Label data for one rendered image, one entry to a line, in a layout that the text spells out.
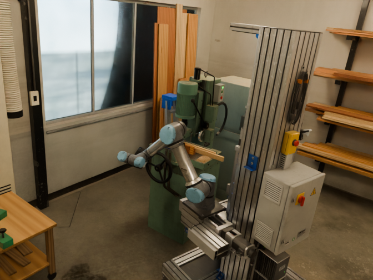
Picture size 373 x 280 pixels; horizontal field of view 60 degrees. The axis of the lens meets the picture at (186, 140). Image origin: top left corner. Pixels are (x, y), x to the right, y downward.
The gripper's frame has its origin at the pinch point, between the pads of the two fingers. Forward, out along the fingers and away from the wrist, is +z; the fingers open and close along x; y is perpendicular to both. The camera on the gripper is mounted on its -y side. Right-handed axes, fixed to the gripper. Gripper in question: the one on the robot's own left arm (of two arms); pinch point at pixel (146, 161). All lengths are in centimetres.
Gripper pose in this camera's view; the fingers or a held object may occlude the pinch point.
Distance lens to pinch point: 265.2
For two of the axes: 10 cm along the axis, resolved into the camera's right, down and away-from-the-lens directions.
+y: -2.9, 9.5, -1.1
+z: 3.8, 2.2, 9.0
